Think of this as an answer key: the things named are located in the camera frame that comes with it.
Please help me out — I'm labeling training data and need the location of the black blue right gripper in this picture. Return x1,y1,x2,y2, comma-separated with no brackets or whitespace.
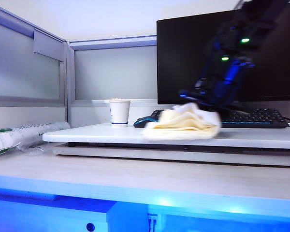
178,57,256,114

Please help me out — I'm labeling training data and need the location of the pale yellow towel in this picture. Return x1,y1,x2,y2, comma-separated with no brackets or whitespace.
141,102,222,141

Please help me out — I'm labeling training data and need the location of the black computer monitor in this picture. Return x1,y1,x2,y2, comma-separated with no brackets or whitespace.
156,1,290,105

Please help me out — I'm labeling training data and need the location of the black blue computer mouse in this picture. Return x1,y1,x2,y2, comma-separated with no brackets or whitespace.
133,116,161,129

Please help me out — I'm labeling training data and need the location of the black keyboard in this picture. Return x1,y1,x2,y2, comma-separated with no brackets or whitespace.
149,108,290,129

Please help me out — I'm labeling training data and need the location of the white paper cup blue band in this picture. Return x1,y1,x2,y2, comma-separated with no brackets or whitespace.
109,97,131,128

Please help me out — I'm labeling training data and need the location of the rear grey partition panel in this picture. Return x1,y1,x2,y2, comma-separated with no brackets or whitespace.
67,35,158,128

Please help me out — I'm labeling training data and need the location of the white desk riser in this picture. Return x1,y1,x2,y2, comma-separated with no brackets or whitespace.
42,120,290,168

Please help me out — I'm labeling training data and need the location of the clear plastic tube lid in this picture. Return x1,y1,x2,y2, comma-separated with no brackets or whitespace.
18,142,46,157

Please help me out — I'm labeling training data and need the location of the side grey partition panel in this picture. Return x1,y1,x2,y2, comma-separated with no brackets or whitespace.
0,3,68,132

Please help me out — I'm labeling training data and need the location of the white shuttlecock tube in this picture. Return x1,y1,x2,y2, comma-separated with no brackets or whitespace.
0,120,71,158

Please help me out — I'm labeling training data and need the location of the grey partition hanging bracket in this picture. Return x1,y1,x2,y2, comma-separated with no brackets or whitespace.
33,28,65,62

